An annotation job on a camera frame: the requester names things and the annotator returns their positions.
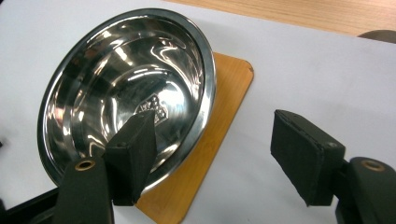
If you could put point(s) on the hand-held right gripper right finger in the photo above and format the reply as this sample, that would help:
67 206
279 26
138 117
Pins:
302 155

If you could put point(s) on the stainless steel bowl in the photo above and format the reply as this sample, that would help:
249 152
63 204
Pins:
124 77

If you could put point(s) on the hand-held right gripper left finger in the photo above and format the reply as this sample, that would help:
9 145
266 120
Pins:
134 155

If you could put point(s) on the dark round table grommet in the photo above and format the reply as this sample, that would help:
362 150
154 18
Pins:
381 36

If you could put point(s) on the square wooden trivet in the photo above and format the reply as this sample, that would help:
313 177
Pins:
227 84

